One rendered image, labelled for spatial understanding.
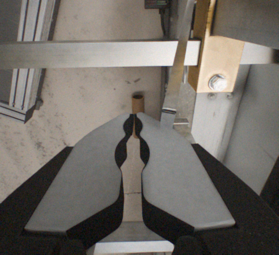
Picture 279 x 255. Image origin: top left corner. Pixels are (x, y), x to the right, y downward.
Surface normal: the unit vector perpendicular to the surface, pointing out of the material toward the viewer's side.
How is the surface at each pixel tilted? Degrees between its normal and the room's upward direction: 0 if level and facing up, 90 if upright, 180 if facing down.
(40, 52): 0
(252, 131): 90
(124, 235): 90
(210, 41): 0
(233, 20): 90
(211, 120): 0
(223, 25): 90
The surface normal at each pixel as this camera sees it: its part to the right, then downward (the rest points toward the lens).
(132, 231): -0.01, -0.88
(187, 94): 0.02, 0.48
